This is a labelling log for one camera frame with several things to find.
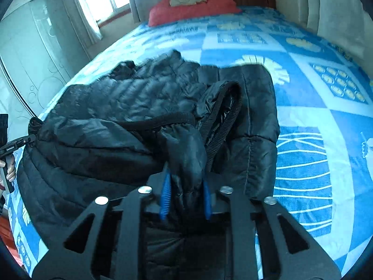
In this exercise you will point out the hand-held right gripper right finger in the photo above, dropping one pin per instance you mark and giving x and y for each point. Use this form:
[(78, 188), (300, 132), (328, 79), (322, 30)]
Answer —
[(207, 201)]

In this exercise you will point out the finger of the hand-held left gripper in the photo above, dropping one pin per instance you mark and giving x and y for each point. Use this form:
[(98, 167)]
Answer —
[(17, 144)]

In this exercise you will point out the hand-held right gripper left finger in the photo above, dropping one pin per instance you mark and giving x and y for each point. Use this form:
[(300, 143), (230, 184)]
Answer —
[(166, 192)]

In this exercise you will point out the black puffer jacket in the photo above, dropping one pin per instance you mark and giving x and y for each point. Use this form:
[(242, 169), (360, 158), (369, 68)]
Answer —
[(102, 108)]

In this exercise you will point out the person's left hand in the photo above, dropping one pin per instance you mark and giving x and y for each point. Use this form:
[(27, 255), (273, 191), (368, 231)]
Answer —
[(11, 169)]

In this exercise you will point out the glass door wardrobe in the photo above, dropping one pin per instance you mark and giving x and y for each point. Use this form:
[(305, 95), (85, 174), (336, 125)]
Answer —
[(38, 52)]

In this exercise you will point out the bed with blue patterned sheet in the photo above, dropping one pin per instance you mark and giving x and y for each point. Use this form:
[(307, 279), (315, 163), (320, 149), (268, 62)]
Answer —
[(306, 108)]

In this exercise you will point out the white sheer curtain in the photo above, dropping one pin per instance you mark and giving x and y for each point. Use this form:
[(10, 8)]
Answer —
[(84, 14)]

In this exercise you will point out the wooden window sill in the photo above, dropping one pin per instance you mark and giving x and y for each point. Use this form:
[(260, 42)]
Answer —
[(115, 16)]

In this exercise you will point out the red pillow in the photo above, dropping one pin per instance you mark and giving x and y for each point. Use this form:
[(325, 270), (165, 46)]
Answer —
[(186, 13)]

